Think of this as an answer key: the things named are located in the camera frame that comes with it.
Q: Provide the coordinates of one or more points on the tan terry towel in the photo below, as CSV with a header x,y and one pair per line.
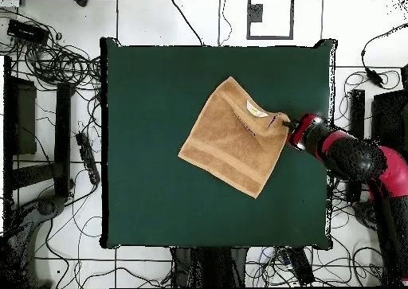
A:
x,y
229,142

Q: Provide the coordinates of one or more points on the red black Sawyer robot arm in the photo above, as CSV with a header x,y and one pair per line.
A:
x,y
395,174

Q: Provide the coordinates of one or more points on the dark flat panel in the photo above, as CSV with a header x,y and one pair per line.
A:
x,y
390,120
24,117

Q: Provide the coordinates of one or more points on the black upright stand beam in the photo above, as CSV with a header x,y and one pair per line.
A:
x,y
357,110

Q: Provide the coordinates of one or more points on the gray tripod base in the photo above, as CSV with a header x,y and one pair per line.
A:
x,y
47,207
366,215

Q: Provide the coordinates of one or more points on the small gray square plate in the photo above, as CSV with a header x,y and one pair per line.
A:
x,y
256,13

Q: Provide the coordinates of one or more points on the black power strip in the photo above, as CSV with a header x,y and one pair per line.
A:
x,y
301,266
87,156

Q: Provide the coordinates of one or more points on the dark green table cloth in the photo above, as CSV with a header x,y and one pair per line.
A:
x,y
153,110

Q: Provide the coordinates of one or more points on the black table base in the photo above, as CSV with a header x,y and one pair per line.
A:
x,y
210,266

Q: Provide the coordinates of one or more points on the person's dark shoe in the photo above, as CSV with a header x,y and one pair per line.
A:
x,y
82,3

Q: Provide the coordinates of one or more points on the black box device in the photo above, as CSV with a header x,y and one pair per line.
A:
x,y
27,31

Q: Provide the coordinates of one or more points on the gray square floor frame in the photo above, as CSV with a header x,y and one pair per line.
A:
x,y
270,37

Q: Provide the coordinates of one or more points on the black stand frame beam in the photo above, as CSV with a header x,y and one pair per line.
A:
x,y
62,126

